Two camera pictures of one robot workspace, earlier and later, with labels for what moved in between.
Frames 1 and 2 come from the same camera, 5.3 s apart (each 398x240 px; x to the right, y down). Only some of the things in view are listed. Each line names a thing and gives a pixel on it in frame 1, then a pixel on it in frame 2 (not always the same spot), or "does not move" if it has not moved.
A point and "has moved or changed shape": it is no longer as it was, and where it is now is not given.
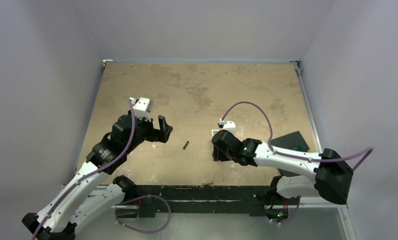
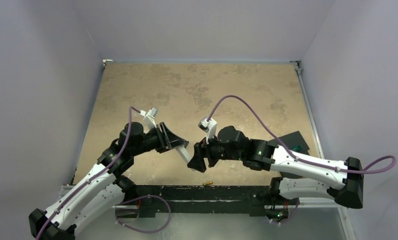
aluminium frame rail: [308, 106] does not move
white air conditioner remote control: [213, 131] has moved or changed shape
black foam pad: [293, 141] does not move
